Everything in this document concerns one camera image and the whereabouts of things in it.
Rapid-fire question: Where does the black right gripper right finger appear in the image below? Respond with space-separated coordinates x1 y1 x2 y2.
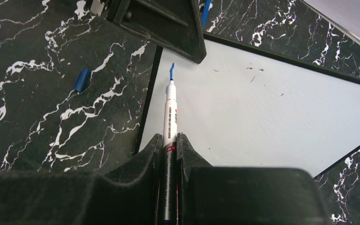
177 133 330 225

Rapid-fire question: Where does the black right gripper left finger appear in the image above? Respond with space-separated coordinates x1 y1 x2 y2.
0 134 162 225

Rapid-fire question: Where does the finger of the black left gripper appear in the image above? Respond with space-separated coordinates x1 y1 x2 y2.
107 0 207 64

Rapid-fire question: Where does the blue white marker pen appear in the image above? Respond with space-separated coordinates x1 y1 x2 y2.
158 79 177 225

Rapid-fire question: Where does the black framed whiteboard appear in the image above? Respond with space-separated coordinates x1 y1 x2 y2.
138 40 360 176

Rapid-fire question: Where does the blue marker cap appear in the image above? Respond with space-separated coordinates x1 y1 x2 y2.
74 67 91 93

